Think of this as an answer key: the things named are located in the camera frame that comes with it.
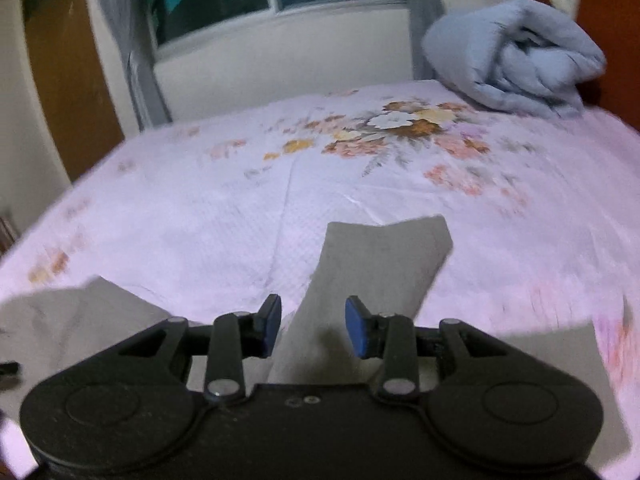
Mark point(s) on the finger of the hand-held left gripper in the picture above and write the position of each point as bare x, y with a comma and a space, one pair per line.
8, 368

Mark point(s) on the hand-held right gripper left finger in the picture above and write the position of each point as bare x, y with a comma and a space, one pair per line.
270, 324

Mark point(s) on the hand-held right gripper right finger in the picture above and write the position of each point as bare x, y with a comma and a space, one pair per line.
356, 327

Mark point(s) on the grey pants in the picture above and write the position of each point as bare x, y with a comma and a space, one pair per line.
380, 260

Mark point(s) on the floral pink bed sheet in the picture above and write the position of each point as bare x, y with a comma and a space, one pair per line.
210, 200

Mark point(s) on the grey curtain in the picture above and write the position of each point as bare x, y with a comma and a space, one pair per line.
137, 50
424, 5

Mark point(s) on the brown wooden wardrobe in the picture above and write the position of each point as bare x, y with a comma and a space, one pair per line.
70, 70

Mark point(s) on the folded blue-grey blanket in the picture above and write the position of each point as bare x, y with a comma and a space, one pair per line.
505, 45

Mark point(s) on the brown wooden headboard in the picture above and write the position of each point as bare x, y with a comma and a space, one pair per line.
617, 35

